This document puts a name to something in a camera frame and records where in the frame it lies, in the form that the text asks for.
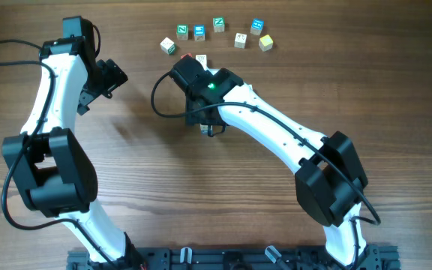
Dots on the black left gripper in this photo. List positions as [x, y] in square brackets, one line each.
[116, 76]

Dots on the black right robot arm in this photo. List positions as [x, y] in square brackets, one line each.
[329, 176]

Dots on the blue top block left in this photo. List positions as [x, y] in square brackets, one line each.
[199, 32]

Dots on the green n block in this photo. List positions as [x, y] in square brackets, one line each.
[219, 24]
[182, 32]

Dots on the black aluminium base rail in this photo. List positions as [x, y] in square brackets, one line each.
[309, 257]

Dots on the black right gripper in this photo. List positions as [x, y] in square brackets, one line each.
[193, 118]

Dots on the green N block right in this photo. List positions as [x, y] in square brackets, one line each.
[219, 24]

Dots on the white green W block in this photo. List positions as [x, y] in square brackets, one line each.
[168, 46]

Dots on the red I top block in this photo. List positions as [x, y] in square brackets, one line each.
[186, 55]

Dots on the plain block number two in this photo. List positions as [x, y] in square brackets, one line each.
[240, 40]

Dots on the yellow top block right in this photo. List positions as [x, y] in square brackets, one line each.
[266, 43]

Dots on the blue top block right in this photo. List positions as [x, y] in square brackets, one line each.
[256, 27]

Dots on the plain block yellow side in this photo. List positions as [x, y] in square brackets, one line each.
[202, 59]

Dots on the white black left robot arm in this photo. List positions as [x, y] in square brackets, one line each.
[51, 171]

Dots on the green N block left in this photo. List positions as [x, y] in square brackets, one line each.
[182, 32]

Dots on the blue block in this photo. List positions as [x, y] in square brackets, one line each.
[256, 27]
[199, 32]

